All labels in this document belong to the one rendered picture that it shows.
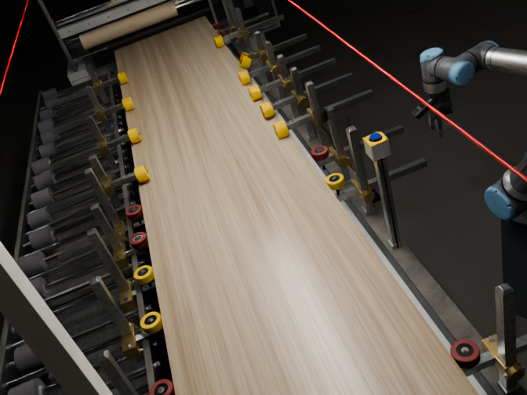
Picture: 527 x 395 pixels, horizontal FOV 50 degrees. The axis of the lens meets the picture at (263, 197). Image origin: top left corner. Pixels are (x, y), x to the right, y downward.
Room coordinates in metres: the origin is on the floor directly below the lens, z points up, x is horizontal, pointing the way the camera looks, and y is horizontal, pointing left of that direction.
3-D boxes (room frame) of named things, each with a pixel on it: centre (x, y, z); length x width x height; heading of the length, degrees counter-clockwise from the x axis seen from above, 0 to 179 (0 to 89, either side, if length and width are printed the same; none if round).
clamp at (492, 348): (0.97, -0.50, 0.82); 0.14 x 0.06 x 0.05; 5
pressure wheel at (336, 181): (1.97, -0.31, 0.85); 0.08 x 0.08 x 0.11
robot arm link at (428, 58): (2.00, -0.81, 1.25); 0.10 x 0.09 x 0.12; 19
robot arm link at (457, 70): (1.90, -0.85, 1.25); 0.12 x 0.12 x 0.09; 19
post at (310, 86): (2.44, -0.38, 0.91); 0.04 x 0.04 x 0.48; 5
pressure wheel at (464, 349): (0.98, -0.40, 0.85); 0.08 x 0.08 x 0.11
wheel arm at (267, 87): (2.98, -0.39, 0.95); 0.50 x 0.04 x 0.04; 95
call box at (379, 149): (1.68, -0.44, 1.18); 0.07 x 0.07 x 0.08; 5
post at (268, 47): (3.19, -0.32, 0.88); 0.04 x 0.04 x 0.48; 5
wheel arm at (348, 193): (1.99, -0.51, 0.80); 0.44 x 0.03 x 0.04; 95
